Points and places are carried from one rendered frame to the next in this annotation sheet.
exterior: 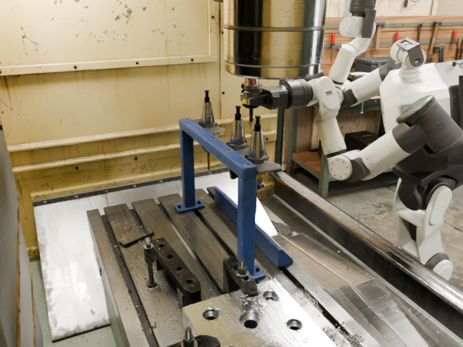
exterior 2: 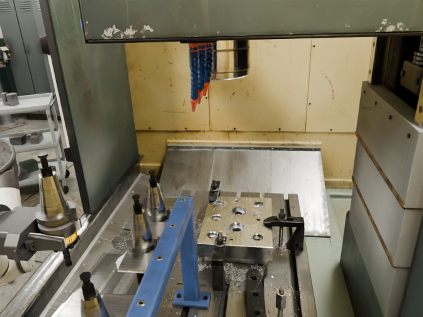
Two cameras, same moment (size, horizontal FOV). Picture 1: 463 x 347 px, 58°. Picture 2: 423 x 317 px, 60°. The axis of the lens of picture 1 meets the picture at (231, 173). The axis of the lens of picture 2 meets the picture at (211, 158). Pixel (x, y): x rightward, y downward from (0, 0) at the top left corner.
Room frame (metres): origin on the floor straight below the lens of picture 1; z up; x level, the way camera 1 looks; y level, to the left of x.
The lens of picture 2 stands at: (1.52, 0.45, 1.68)
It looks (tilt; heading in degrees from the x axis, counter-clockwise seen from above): 24 degrees down; 214
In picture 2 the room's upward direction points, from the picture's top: 2 degrees counter-clockwise
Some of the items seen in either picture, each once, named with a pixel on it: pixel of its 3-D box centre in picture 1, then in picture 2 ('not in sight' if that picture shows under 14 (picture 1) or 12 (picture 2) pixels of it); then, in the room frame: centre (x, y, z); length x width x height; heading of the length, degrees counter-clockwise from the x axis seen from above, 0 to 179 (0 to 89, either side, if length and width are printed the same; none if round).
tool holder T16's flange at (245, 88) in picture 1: (251, 88); (56, 216); (1.23, -0.06, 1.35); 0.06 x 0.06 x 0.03
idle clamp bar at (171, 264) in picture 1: (174, 272); (255, 312); (0.89, 0.15, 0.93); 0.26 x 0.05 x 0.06; 30
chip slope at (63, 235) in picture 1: (173, 248); not in sight; (1.28, 0.21, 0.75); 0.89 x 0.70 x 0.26; 115
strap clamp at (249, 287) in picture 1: (240, 284); (219, 255); (0.79, -0.02, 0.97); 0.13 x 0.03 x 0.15; 25
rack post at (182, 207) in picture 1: (187, 169); not in sight; (1.31, 0.15, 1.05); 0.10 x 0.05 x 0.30; 115
